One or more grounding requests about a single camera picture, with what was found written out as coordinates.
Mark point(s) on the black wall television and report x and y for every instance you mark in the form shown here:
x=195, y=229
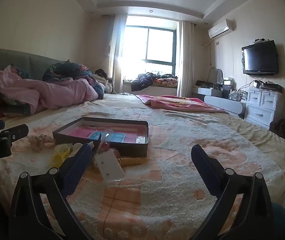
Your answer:
x=260, y=57

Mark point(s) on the shallow dark grey box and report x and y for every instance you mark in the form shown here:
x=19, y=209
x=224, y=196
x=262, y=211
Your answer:
x=132, y=146

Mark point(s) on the vanity mirror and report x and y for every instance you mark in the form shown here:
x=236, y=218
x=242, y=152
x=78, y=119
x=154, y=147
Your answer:
x=216, y=76

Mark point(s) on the black bag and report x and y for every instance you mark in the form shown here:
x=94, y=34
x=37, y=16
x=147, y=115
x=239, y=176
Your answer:
x=101, y=73

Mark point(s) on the pink floral cloth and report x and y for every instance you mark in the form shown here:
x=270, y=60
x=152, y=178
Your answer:
x=166, y=81

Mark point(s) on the sheer white curtain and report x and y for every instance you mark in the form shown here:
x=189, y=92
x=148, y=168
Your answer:
x=116, y=55
x=185, y=60

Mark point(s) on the clear bag with earring card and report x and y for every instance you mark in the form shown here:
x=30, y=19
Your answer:
x=108, y=166

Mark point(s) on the green headboard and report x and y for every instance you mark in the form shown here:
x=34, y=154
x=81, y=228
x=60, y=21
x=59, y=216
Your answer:
x=20, y=60

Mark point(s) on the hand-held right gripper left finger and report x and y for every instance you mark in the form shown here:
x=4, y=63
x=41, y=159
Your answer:
x=78, y=166

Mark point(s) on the beige floral scrunchie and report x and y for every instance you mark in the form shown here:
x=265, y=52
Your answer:
x=38, y=141

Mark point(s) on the yellow hair accessory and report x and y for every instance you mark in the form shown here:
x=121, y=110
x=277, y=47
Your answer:
x=60, y=153

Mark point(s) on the white grey vanity desk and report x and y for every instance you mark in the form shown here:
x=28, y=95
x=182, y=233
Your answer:
x=222, y=102

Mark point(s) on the tan hair claw clip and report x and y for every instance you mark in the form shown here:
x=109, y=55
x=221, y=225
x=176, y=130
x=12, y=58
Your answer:
x=131, y=161

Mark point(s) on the window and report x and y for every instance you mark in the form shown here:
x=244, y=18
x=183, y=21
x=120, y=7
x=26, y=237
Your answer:
x=157, y=45

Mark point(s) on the dark clothes pile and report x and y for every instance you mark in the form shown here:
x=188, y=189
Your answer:
x=142, y=81

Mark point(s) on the white drawer cabinet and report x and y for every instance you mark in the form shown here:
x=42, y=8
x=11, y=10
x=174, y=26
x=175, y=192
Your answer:
x=262, y=107

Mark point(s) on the pink cartoon hair clip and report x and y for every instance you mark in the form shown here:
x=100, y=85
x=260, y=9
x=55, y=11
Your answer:
x=106, y=146

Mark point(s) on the white air conditioner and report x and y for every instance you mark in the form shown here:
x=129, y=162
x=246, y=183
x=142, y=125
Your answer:
x=220, y=29

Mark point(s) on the dark brown cloth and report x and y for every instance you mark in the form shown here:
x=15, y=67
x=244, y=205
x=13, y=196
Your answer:
x=283, y=130

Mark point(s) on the pink quilt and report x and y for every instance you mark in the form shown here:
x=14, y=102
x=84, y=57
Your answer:
x=57, y=90

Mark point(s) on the pink printed blanket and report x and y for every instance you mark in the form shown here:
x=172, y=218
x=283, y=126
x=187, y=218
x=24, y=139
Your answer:
x=177, y=102

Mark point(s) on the black set-top box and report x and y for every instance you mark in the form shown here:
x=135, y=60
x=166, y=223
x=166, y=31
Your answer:
x=271, y=87

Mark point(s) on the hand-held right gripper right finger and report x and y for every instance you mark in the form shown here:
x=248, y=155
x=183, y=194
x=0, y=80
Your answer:
x=203, y=165

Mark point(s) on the dark floral quilt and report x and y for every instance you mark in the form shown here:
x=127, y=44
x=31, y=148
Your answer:
x=65, y=70

